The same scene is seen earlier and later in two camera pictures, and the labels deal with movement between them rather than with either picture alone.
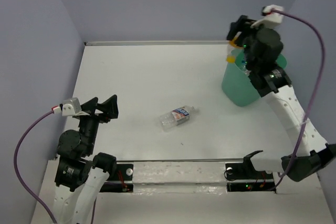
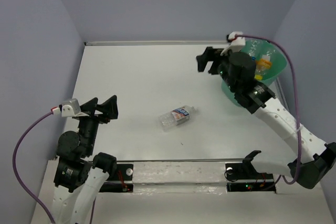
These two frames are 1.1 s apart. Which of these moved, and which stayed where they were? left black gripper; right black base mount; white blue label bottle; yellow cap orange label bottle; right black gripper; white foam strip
Moved: yellow cap orange label bottle; right black gripper
Stayed: right black base mount; white blue label bottle; white foam strip; left black gripper
